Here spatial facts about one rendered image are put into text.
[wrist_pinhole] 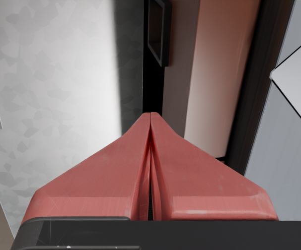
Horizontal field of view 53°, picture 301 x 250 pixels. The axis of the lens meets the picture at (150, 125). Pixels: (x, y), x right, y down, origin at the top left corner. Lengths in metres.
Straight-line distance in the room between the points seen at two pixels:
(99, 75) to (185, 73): 0.16
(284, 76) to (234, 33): 0.04
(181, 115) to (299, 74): 0.08
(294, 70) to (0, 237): 1.59
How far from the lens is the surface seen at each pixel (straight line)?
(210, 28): 0.20
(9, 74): 0.36
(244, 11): 0.20
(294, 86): 0.22
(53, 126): 0.39
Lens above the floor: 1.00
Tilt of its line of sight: 52 degrees down
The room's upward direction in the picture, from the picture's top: 158 degrees clockwise
